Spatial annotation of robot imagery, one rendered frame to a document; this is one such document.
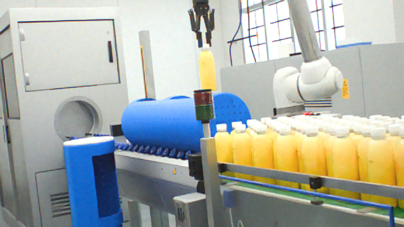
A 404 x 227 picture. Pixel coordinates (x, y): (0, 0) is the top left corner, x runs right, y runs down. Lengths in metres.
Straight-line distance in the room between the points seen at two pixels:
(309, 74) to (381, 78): 1.24
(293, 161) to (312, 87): 1.10
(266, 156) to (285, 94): 1.08
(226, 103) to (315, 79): 0.66
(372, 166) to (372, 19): 3.70
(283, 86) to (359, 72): 1.05
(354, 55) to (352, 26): 1.48
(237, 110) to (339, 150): 0.86
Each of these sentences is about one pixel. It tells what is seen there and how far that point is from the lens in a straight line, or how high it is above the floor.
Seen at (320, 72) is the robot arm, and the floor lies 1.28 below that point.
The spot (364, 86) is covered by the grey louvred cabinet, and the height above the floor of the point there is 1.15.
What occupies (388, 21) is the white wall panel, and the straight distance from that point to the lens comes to 4.91.
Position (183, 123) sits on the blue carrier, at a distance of 2.27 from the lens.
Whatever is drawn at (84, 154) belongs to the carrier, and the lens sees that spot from 2.77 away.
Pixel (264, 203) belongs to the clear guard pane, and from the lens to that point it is 1.63.
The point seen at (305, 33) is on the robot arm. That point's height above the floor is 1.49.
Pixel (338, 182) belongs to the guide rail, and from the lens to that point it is 1.46.
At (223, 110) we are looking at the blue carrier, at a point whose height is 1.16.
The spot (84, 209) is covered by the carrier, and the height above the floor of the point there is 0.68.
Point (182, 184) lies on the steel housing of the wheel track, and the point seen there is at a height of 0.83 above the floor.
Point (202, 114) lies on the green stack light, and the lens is 1.64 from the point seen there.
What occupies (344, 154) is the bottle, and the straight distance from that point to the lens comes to 1.50.
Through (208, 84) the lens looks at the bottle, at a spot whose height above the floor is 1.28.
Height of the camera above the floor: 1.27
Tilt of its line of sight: 3 degrees down
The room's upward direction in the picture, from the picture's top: 6 degrees counter-clockwise
